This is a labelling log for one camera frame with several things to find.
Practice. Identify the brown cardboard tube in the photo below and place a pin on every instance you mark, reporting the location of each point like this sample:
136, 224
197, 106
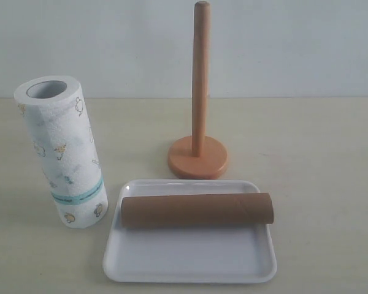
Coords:
167, 211

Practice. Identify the white printed paper towel roll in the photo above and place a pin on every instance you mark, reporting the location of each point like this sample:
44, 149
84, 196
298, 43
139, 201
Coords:
55, 114

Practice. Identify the wooden paper towel holder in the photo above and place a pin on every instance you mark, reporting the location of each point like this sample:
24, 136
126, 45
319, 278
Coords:
199, 156

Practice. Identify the white rectangular plastic tray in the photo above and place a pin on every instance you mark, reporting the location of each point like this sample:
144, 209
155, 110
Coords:
188, 255

